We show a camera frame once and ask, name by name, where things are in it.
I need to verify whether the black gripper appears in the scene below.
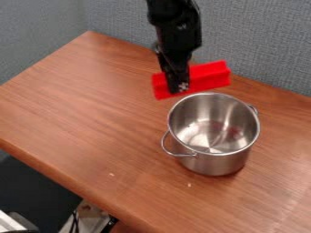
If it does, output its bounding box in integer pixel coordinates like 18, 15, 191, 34
145, 0, 201, 94

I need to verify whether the red rectangular block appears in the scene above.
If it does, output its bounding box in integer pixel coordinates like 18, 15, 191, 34
151, 60, 231, 100

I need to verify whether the metal pot with handles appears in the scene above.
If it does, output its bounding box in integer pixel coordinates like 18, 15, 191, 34
160, 92, 261, 177

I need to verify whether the white object bottom left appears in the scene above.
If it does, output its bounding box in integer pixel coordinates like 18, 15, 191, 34
0, 209, 29, 233

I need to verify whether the metal table leg frame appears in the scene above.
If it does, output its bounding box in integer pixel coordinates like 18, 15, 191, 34
58, 200, 109, 233

